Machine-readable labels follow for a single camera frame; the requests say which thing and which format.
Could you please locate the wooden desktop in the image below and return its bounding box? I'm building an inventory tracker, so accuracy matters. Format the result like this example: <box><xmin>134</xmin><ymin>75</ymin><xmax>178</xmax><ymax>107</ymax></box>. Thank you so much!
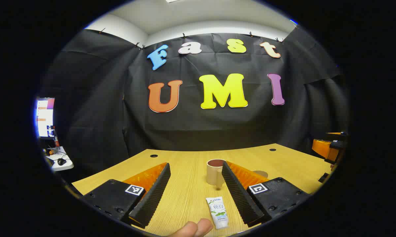
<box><xmin>72</xmin><ymin>143</ymin><xmax>333</xmax><ymax>237</ymax></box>

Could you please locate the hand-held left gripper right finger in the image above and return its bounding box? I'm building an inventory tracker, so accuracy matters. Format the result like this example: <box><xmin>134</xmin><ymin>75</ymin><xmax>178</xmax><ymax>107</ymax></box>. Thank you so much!
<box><xmin>221</xmin><ymin>161</ymin><xmax>313</xmax><ymax>228</ymax></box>

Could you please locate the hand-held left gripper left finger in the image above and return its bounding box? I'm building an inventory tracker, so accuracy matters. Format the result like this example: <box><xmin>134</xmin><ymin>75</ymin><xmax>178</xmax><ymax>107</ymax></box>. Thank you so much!
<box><xmin>82</xmin><ymin>162</ymin><xmax>171</xmax><ymax>229</ymax></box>

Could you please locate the computer monitor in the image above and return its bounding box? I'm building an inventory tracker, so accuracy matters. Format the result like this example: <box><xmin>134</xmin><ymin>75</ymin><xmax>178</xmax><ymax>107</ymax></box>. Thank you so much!
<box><xmin>36</xmin><ymin>97</ymin><xmax>55</xmax><ymax>139</ymax></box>

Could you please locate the beige cup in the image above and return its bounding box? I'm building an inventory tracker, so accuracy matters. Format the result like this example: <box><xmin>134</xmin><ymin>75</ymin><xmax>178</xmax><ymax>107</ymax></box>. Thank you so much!
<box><xmin>207</xmin><ymin>159</ymin><xmax>226</xmax><ymax>187</ymax></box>

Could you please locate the black backdrop cloth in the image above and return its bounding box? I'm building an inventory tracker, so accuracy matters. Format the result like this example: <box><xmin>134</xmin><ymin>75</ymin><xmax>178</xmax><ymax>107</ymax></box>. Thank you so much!
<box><xmin>40</xmin><ymin>28</ymin><xmax>350</xmax><ymax>175</ymax></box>

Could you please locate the white toothpaste tube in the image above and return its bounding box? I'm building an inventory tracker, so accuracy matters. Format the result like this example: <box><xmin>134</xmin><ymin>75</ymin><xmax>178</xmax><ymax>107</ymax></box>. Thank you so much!
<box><xmin>206</xmin><ymin>197</ymin><xmax>229</xmax><ymax>230</ymax></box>

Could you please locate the white side table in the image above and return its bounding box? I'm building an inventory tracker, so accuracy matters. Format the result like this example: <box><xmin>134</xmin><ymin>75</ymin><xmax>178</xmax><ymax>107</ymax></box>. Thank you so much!
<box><xmin>45</xmin><ymin>146</ymin><xmax>74</xmax><ymax>171</ymax></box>

